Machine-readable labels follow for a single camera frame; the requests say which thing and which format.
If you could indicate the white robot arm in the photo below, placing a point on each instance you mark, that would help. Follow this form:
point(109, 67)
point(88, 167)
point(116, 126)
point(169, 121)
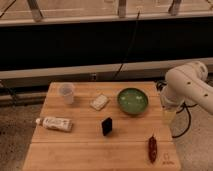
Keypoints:
point(183, 82)

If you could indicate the black eraser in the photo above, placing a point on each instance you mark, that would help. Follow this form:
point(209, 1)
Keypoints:
point(106, 126)

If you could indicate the green ceramic bowl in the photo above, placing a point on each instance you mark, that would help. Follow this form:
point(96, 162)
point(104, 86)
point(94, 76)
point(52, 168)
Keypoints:
point(132, 101)

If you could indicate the clear plastic cup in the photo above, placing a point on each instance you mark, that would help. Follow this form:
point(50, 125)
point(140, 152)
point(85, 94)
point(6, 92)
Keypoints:
point(66, 91)

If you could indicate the white tube with cap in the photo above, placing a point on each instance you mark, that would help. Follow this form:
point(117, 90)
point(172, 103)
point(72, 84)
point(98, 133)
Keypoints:
point(54, 123)

